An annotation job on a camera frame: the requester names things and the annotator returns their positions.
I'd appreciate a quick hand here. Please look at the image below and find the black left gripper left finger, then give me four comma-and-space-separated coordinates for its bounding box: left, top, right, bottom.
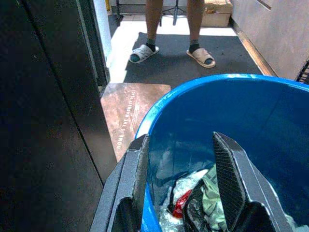
89, 134, 150, 232

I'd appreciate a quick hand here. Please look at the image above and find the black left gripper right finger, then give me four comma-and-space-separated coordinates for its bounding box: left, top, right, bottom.
211, 131, 294, 232

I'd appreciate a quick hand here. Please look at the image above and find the pale green knit garment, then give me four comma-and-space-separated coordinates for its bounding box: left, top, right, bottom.
201, 166, 229, 232

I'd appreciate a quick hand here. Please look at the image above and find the white crumpled cloth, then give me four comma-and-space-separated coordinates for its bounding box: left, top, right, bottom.
154, 168, 211, 232

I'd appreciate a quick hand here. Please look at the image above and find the red small cloth item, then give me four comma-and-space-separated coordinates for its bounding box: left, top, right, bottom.
172, 189, 194, 218

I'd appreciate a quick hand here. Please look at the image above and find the black mesh garment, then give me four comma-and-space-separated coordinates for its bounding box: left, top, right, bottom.
183, 178, 218, 232

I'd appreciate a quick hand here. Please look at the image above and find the blue plastic bucket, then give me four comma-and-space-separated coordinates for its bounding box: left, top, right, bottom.
134, 73, 309, 232

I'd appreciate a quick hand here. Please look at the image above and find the brown doormat with white text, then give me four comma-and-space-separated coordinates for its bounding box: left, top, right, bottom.
100, 83, 171, 163

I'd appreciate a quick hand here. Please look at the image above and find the dark grey floor mat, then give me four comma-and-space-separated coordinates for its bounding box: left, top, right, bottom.
122, 32, 264, 85

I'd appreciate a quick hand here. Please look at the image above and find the beige slipper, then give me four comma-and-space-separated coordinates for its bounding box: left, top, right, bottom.
186, 47, 216, 69

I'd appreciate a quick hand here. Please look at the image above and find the white patterned slipper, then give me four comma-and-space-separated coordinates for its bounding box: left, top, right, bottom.
128, 43, 160, 64

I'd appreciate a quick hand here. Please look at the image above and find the dark teal sock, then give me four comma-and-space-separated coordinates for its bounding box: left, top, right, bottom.
188, 39, 215, 66
129, 38, 157, 62

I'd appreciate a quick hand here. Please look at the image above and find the beige storage box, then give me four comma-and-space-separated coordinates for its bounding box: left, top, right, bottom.
199, 0, 234, 28

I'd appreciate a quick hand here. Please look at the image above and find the person's bare left leg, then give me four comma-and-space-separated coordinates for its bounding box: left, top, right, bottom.
186, 0, 206, 42

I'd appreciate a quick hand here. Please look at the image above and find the person's bare leg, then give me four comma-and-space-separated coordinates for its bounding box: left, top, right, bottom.
186, 0, 206, 42
144, 0, 163, 42

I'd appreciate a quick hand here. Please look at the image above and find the person's bare right leg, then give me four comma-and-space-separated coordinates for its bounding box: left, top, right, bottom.
144, 0, 163, 42

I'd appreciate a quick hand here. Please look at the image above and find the black stand leg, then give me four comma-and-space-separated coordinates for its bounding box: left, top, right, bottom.
112, 0, 126, 27

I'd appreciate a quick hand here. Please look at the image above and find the black tripod stand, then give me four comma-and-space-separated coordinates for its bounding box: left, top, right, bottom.
160, 0, 191, 26

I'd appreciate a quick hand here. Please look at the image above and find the black wire rack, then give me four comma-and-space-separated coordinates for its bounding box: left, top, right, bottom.
294, 56, 309, 86

